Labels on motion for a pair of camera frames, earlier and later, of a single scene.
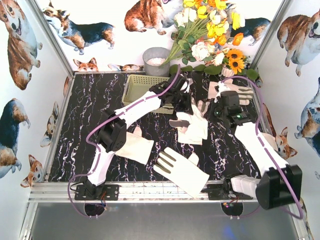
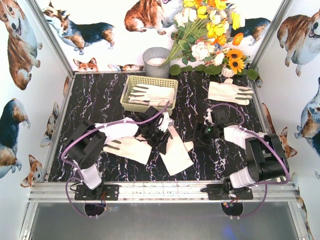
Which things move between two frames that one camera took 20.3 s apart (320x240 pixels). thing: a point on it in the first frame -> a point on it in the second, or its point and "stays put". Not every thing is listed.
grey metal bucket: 153,58 stays put
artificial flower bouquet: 203,29 stays put
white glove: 184,171 -> 177,157
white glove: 215,88 stays put
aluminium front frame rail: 128,192 stays put
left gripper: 183,100 -> 160,136
